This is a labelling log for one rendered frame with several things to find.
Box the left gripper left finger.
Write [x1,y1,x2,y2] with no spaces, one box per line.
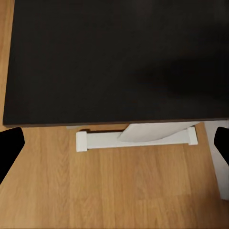
[0,127,25,184]

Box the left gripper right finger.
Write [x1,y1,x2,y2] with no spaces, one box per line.
[214,127,229,165]

